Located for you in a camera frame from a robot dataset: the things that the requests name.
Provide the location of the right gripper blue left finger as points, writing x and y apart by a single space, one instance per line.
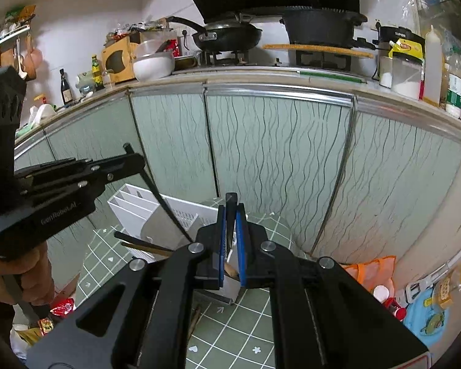
209 272

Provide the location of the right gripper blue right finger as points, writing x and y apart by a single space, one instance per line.
252 261

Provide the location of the black chopstick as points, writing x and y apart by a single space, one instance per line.
136 241
167 209

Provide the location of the person's left hand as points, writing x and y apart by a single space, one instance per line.
34 271

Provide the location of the brown chopstick in rack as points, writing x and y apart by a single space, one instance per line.
156 251

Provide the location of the white utensil drainer rack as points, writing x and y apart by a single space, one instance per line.
142 217

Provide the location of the green checkered table mat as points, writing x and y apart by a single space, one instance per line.
235 335

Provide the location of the black chopstick in rack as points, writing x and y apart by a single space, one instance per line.
136 241

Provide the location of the dark wine bottle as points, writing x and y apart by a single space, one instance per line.
65 88

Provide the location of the orange mesh bag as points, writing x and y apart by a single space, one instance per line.
378 272

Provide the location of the dark sauce bottle red cap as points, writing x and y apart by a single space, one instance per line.
395 308

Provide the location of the wooden cutting board hanging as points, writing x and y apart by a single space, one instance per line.
8 58

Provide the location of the green glass bottle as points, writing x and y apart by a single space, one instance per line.
96 73

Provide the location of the yellow toy microwave box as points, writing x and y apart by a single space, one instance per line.
117 60

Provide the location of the blue plastic container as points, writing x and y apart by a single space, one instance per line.
425 320

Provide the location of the white bowl with lid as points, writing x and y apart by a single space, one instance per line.
153 60

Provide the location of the oil bottle yellow cap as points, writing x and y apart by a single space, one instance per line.
448 290

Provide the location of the round wooden board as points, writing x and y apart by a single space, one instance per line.
319 49

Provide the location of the black frying pan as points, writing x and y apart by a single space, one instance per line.
228 35

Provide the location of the black cooking pot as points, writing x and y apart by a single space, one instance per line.
325 27

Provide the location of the clear jar with white powder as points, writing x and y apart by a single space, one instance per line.
406 75

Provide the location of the white squeeze bottle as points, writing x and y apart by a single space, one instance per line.
434 64

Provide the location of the green label bottle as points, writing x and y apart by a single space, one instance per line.
453 96

